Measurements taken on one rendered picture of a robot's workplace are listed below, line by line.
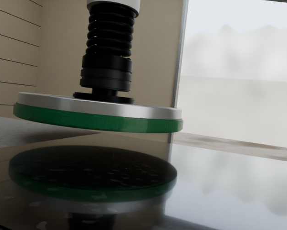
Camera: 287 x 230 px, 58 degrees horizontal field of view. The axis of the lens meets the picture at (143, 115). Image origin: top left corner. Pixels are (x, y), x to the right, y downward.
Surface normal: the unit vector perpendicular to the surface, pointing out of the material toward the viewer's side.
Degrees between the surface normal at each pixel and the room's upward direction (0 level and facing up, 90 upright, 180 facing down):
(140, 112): 90
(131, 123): 90
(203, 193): 0
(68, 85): 90
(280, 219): 0
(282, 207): 0
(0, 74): 90
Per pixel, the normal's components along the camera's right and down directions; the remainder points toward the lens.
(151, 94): -0.38, 0.01
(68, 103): -0.16, 0.04
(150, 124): 0.54, 0.10
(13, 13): 0.92, 0.12
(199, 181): 0.11, -0.99
